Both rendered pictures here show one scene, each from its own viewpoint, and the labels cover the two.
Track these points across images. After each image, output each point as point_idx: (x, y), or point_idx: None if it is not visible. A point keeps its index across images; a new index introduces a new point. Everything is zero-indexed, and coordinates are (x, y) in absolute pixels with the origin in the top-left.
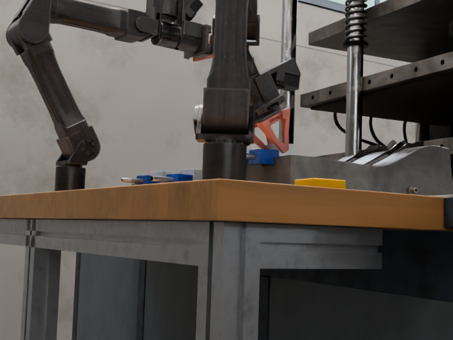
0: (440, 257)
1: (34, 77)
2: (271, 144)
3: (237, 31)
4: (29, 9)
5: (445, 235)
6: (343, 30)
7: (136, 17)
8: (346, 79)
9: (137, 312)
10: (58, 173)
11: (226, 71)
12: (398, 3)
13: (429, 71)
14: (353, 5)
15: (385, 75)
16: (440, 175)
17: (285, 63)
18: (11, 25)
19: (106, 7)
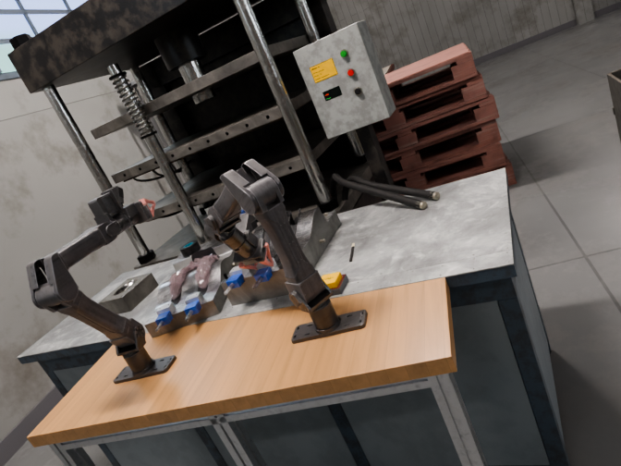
0: None
1: (79, 317)
2: (261, 264)
3: (296, 244)
4: (56, 279)
5: None
6: (126, 124)
7: (104, 228)
8: (156, 159)
9: None
10: (131, 361)
11: (302, 268)
12: (167, 100)
13: (219, 140)
14: (135, 109)
15: (185, 149)
16: (322, 223)
17: (248, 217)
18: (37, 296)
19: (85, 237)
